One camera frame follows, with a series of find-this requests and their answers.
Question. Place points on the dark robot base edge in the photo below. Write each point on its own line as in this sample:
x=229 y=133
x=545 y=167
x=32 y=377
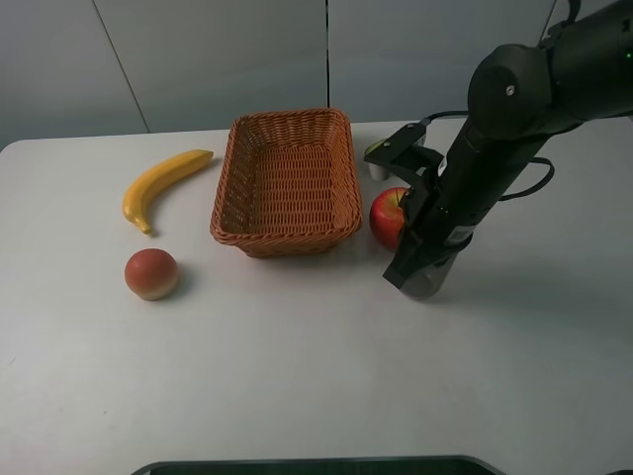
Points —
x=451 y=464

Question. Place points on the halved avocado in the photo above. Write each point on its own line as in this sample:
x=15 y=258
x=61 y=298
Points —
x=373 y=146

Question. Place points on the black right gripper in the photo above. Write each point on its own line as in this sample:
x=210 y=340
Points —
x=441 y=212

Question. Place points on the orange round bun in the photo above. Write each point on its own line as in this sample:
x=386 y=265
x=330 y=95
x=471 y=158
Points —
x=152 y=274

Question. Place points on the brown wicker basket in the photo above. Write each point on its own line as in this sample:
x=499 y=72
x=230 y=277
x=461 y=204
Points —
x=288 y=185

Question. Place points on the red apple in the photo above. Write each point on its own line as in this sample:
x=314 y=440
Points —
x=387 y=217

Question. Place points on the yellow banana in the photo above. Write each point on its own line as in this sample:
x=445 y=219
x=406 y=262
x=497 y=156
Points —
x=157 y=179

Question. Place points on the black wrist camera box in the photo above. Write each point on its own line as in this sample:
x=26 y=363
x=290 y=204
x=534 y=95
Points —
x=403 y=155

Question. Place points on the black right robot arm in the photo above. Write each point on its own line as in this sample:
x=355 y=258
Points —
x=518 y=98

